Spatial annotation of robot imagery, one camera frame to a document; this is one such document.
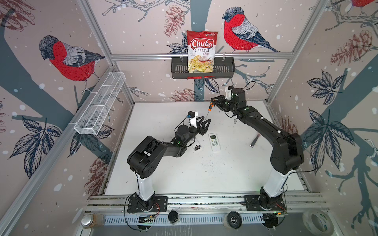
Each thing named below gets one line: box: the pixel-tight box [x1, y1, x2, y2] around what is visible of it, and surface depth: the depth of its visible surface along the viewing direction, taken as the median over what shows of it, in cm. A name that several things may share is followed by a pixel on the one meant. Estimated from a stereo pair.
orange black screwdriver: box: [204, 101, 215, 121], surface depth 87 cm
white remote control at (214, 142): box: [208, 132, 221, 152], surface depth 97 cm
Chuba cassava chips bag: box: [186, 29, 219, 80], surface depth 86 cm
